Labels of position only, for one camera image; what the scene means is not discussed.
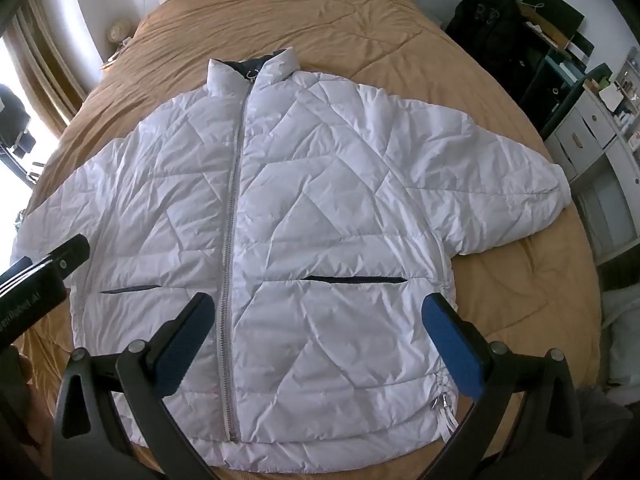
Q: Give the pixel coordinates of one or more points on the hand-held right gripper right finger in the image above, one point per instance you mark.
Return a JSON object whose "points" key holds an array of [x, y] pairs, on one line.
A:
{"points": [[452, 347]]}

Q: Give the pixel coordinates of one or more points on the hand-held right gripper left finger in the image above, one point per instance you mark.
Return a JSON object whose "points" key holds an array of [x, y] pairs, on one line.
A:
{"points": [[186, 345]]}

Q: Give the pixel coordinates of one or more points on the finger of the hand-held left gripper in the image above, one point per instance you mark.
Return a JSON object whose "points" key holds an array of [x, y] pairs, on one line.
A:
{"points": [[70, 255]]}

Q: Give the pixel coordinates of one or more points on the white quilted puffer jacket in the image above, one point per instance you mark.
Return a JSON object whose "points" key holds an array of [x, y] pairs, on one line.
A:
{"points": [[320, 200]]}

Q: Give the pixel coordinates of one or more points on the dark equipment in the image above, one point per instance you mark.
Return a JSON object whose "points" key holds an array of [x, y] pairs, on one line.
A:
{"points": [[15, 120]]}

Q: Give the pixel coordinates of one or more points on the white pillow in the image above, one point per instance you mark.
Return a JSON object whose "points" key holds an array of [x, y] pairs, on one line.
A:
{"points": [[622, 330]]}

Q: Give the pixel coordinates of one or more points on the grey cloth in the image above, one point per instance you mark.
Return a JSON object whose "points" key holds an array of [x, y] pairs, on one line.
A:
{"points": [[600, 435]]}

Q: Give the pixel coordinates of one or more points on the beige curtain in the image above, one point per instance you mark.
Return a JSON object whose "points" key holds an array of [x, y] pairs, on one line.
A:
{"points": [[45, 60]]}

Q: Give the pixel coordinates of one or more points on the round beige ornament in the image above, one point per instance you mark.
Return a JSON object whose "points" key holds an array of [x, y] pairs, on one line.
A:
{"points": [[119, 31]]}

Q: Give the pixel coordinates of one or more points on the white drawer cabinet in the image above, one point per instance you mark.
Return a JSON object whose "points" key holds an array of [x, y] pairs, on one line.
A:
{"points": [[590, 150]]}

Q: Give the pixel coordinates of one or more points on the dark teal shelf unit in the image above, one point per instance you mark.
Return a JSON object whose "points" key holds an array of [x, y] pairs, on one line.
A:
{"points": [[560, 80]]}

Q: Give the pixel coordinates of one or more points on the black backpack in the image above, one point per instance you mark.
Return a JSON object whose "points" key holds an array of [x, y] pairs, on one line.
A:
{"points": [[487, 35]]}

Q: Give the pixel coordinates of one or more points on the dark green box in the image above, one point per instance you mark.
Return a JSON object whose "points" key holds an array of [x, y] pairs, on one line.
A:
{"points": [[552, 12]]}

